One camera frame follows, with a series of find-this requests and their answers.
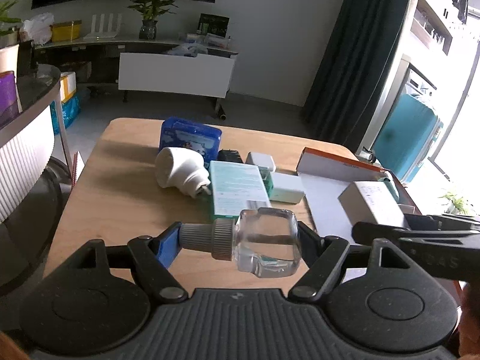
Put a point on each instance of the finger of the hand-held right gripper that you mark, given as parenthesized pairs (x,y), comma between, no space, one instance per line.
(378,232)
(442,220)

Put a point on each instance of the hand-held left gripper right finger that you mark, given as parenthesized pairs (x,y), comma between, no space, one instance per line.
(312,243)

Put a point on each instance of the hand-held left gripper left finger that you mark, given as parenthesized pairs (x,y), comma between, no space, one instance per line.
(168,245)

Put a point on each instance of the orange-rimmed cardboard box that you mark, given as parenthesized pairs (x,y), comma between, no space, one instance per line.
(326,202)

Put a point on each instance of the clear glass bottle grey cap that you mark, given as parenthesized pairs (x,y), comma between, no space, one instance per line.
(270,232)

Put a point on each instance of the teal cardboard box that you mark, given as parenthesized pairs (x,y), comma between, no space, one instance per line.
(236,183)

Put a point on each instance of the person's right hand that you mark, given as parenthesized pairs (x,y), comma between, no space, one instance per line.
(471,318)

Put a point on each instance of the small potted plant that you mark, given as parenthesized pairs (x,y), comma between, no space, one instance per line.
(455,202)

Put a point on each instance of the white rectangular box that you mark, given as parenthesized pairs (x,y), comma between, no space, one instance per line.
(371,198)

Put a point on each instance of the small teal device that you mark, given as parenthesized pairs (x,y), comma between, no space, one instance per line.
(392,189)

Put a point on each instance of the mint green small box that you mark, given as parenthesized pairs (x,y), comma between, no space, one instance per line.
(287,187)

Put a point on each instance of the teal suitcase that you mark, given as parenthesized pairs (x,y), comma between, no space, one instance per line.
(408,138)

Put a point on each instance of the small white charger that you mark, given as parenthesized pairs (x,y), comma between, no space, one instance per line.
(258,158)

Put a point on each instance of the black adapter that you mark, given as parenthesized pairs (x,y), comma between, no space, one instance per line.
(229,155)

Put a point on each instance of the grey chair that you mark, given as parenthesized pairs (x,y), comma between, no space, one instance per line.
(37,213)

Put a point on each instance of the white washing machine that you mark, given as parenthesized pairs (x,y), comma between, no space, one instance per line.
(420,82)

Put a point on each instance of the blue plastic bag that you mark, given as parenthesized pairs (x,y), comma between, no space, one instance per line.
(69,114)

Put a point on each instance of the white television cabinet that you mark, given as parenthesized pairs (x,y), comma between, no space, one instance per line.
(176,77)

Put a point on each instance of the dark curtain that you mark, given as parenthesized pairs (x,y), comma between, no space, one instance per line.
(356,63)

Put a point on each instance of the curved grey counter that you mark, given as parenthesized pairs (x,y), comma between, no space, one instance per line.
(26,150)

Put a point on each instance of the yellow and white carton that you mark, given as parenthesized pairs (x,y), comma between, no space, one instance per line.
(68,86)

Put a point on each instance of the pale plastic bag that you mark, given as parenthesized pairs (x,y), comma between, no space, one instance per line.
(187,49)

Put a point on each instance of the white packets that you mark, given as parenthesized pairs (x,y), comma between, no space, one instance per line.
(213,40)

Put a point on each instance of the purple container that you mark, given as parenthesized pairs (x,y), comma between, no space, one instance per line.
(7,97)

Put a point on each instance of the dark green box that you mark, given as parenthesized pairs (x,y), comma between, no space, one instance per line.
(213,24)

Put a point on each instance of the white router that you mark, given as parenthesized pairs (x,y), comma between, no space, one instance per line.
(103,28)

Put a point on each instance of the yellow box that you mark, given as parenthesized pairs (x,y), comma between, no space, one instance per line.
(65,31)

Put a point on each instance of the potted green plant glass vase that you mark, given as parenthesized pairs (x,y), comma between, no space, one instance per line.
(150,7)

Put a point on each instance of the white cup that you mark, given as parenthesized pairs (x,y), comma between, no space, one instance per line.
(8,58)

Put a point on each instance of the white plastic bag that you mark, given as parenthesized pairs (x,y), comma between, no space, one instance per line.
(37,28)

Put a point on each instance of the leafy green plant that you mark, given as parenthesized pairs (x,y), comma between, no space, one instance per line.
(7,18)

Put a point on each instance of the wall shelf unit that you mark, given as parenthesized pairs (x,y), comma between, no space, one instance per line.
(431,26)

